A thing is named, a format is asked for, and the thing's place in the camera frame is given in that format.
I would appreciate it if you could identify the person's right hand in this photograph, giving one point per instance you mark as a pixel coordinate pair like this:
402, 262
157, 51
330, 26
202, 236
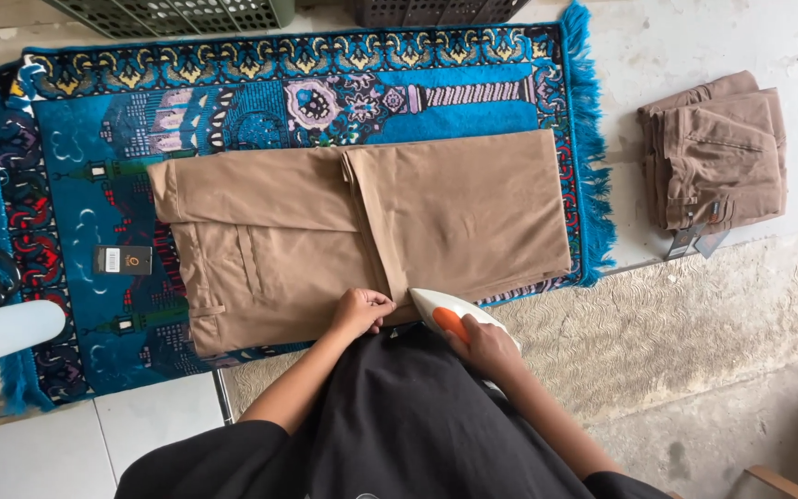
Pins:
492, 350

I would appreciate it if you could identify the black hang tag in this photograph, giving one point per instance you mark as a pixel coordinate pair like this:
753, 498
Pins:
122, 260

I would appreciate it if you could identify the green perforated plastic basket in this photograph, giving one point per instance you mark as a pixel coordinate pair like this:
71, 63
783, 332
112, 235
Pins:
177, 14

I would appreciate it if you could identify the folded tan trousers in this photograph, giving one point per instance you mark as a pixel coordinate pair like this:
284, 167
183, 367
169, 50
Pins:
683, 93
724, 159

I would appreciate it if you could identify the tan trousers with black tag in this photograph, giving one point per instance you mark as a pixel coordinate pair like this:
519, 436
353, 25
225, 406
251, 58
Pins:
475, 208

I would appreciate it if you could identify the grey-blue hang tag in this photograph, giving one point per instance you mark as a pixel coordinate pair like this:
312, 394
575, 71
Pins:
711, 242

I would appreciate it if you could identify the dark hang tag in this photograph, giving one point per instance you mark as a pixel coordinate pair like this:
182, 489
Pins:
683, 241

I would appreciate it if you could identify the white spray bottle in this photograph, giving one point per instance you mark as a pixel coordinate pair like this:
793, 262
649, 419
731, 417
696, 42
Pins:
11, 331

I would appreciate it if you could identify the person's left fingers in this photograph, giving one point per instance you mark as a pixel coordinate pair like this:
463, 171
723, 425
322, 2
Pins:
378, 305

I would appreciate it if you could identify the blue patterned fringed rug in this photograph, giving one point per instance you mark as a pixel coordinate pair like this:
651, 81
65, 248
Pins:
440, 111

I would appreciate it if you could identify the dark grey perforated plastic basket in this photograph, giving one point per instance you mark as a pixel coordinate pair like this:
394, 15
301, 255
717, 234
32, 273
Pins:
433, 10

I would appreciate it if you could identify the person's left hand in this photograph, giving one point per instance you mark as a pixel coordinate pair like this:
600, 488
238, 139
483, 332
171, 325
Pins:
356, 313

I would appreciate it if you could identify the wooden furniture piece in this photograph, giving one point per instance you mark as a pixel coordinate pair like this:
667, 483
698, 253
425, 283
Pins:
780, 482

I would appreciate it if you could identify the person's black clothing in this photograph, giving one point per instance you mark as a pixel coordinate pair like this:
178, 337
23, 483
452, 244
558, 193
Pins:
399, 430

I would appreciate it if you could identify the beige patterned floor mat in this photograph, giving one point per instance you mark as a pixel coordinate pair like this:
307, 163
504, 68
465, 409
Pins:
648, 326

